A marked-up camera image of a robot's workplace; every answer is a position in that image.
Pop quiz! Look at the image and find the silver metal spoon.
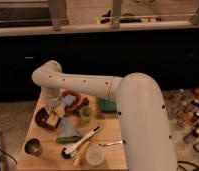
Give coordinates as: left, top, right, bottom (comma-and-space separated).
97, 140, 123, 147

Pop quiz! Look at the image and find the green plastic cup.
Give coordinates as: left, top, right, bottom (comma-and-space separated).
79, 106, 92, 122

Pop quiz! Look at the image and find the wooden table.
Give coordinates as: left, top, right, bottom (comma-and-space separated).
17, 94, 127, 171

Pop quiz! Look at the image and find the orange bowl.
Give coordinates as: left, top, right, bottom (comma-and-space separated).
62, 91, 81, 113

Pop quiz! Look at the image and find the blue grey cloth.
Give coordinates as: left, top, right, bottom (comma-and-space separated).
60, 117, 80, 137

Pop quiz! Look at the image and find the green plastic tray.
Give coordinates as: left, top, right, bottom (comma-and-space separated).
98, 98, 116, 113

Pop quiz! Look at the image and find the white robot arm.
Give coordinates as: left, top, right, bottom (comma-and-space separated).
32, 60, 178, 171

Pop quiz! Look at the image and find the black wooden board eraser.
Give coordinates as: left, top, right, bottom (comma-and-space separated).
46, 114, 61, 128

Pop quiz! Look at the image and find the white round lid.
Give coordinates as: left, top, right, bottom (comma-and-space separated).
85, 144, 105, 166

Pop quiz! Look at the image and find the metal cup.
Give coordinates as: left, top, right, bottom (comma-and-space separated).
24, 138, 42, 156

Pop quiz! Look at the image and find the purple bowl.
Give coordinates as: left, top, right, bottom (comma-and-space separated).
35, 107, 60, 129

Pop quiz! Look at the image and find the white black brush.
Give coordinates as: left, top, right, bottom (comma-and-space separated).
61, 126, 101, 159

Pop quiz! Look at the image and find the blue sponge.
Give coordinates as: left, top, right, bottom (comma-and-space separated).
62, 95, 76, 107

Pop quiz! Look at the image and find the yellow wooden stick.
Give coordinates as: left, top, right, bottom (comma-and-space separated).
72, 141, 90, 167

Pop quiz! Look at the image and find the dark red small toy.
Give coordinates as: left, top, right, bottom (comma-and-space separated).
76, 97, 89, 113

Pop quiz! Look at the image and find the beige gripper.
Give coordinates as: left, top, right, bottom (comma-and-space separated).
45, 99, 65, 118

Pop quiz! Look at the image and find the black cable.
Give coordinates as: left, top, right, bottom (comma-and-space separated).
176, 160, 199, 171

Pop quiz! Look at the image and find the green marker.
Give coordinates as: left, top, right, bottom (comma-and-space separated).
56, 136, 82, 144

